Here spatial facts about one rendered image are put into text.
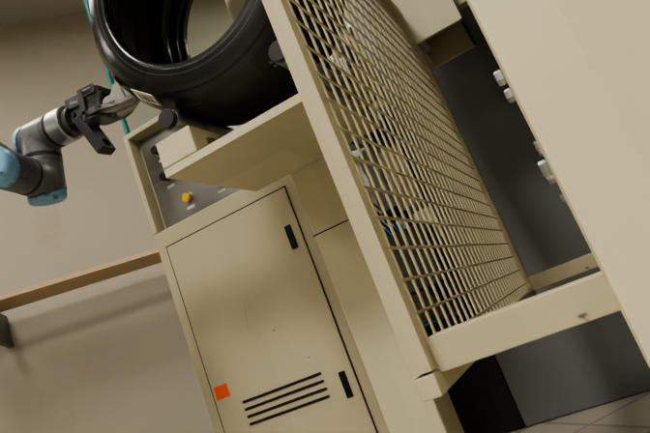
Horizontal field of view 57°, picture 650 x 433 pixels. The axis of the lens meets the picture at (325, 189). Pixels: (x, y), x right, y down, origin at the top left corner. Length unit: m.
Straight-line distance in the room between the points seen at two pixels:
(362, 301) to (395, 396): 0.23
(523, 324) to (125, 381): 4.23
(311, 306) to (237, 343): 0.28
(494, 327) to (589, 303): 0.07
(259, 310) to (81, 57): 3.89
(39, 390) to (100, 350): 0.45
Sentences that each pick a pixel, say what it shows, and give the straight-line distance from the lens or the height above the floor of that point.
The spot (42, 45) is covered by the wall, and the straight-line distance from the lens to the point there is 5.50.
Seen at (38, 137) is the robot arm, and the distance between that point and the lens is 1.61.
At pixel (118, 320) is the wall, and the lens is 4.64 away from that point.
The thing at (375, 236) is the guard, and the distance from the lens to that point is 0.49.
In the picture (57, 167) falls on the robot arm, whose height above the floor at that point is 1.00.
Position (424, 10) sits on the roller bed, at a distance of 1.40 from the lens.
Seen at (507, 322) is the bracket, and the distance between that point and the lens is 0.48.
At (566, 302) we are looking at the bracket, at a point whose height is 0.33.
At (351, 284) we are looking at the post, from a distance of 1.43.
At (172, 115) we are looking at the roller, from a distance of 1.25.
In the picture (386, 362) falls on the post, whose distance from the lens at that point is 1.43.
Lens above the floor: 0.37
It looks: 14 degrees up
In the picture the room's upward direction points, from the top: 21 degrees counter-clockwise
